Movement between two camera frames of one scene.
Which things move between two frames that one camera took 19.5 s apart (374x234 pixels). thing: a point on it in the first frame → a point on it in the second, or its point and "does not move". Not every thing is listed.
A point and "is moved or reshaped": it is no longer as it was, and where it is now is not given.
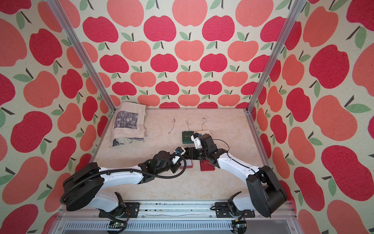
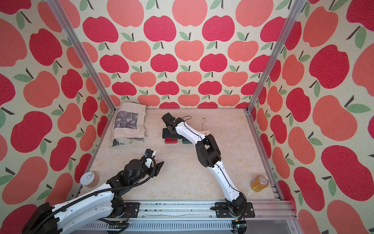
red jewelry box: (206, 165) is moved or reshaped
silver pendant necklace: (203, 118) does not move
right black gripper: (192, 152) → (166, 133)
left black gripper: (177, 167) → (154, 172)
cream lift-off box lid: (203, 132) does not move
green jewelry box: (186, 137) does not move
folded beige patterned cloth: (128, 124) does not move
